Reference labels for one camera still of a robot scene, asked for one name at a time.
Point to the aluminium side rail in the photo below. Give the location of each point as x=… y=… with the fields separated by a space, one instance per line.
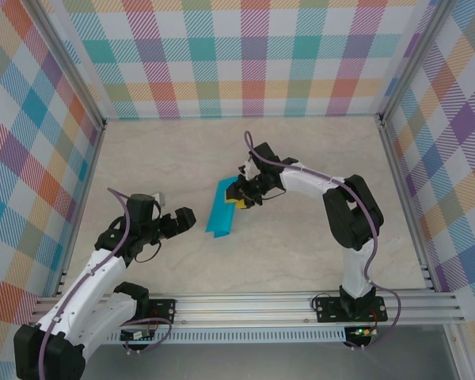
x=405 y=198
x=85 y=198

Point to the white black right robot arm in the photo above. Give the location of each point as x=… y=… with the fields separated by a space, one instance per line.
x=352 y=261

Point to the small black circuit board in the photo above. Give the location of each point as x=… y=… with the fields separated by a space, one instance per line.
x=132 y=335

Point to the aluminium frame post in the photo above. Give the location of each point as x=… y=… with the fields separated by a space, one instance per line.
x=69 y=59
x=413 y=59

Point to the aluminium mounting rail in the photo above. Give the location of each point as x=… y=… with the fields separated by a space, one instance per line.
x=241 y=308

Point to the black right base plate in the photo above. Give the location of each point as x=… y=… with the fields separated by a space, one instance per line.
x=328 y=310

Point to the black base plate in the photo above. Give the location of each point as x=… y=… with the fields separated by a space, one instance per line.
x=328 y=310
x=164 y=312

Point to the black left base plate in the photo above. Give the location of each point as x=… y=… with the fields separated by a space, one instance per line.
x=164 y=312

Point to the grey metal base panel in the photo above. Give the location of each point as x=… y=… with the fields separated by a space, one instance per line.
x=261 y=362

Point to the small circuit board green light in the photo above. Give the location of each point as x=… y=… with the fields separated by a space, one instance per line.
x=362 y=331

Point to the blue paper sheet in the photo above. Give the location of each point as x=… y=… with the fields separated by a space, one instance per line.
x=219 y=217

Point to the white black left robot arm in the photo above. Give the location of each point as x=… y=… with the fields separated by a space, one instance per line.
x=87 y=285

